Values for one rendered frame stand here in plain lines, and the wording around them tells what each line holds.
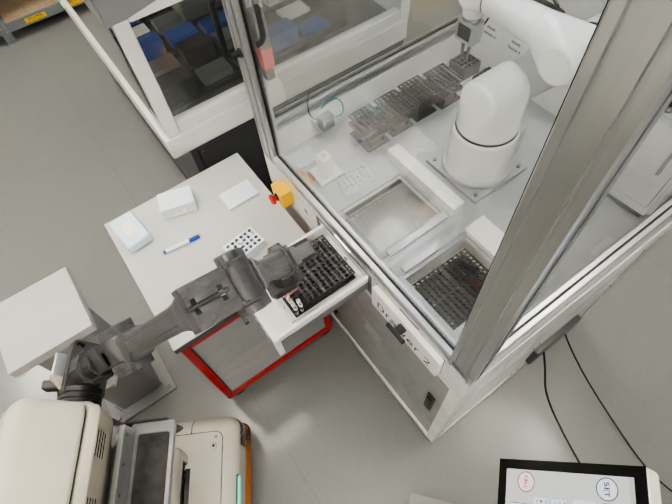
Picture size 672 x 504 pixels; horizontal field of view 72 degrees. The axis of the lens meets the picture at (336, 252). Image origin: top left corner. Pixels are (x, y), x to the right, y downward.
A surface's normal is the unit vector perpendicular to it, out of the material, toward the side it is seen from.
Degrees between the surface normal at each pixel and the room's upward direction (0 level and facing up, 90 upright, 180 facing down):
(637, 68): 90
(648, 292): 0
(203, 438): 0
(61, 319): 0
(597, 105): 90
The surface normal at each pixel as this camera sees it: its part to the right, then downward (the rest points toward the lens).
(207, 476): -0.07, -0.52
